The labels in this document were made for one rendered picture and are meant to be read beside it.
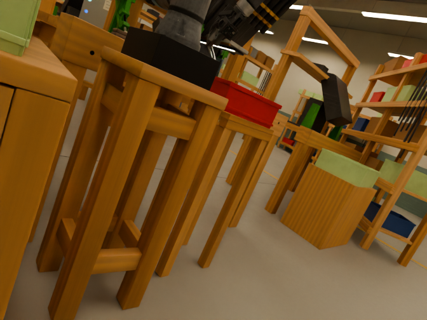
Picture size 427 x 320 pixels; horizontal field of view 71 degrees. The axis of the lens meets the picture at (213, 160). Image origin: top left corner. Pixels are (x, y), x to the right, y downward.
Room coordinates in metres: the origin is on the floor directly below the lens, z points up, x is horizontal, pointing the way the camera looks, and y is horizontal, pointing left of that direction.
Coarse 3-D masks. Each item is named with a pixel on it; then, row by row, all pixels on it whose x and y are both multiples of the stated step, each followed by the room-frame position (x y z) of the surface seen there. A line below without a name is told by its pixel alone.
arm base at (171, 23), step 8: (168, 8) 0.97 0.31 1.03; (176, 8) 0.95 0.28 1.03; (168, 16) 0.95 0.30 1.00; (176, 16) 0.94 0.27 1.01; (184, 16) 0.94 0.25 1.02; (192, 16) 0.95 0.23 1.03; (160, 24) 0.96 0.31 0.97; (168, 24) 0.94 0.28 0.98; (176, 24) 0.94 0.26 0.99; (184, 24) 0.94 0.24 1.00; (192, 24) 0.95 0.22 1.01; (200, 24) 0.98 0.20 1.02; (160, 32) 0.94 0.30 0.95; (168, 32) 0.93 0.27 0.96; (176, 32) 0.94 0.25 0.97; (184, 32) 0.94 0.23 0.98; (192, 32) 0.95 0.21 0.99; (200, 32) 0.99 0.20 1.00; (176, 40) 0.93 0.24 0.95; (184, 40) 0.94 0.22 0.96; (192, 40) 0.95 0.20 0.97; (200, 40) 1.02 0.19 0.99
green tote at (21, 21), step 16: (0, 0) 0.39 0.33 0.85; (16, 0) 0.40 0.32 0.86; (32, 0) 0.41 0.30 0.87; (0, 16) 0.39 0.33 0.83; (16, 16) 0.40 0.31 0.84; (32, 16) 0.41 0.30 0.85; (0, 32) 0.39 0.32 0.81; (16, 32) 0.40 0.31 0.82; (0, 48) 0.40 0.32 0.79; (16, 48) 0.40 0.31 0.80
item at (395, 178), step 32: (384, 64) 5.26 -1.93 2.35; (416, 64) 4.08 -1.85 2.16; (384, 96) 4.46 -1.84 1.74; (416, 96) 3.50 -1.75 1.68; (384, 128) 4.24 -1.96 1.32; (416, 128) 3.18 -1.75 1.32; (416, 160) 3.01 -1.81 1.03; (384, 192) 4.07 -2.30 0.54; (416, 192) 3.13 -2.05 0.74; (384, 224) 3.13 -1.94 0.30
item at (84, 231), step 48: (96, 96) 0.96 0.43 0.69; (144, 96) 0.81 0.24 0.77; (96, 144) 0.99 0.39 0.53; (144, 144) 1.14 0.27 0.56; (192, 144) 0.95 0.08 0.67; (96, 192) 0.79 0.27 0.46; (144, 192) 1.17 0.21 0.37; (48, 240) 0.96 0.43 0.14; (96, 240) 0.81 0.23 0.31; (144, 240) 0.98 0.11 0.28; (144, 288) 0.99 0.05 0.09
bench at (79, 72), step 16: (48, 16) 1.21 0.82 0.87; (32, 32) 1.49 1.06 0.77; (48, 32) 1.42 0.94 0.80; (64, 64) 1.04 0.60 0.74; (80, 80) 1.09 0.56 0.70; (64, 128) 1.08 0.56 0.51; (272, 144) 2.12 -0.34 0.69; (48, 176) 1.08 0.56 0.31; (256, 176) 2.12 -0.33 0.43; (240, 208) 2.11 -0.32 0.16
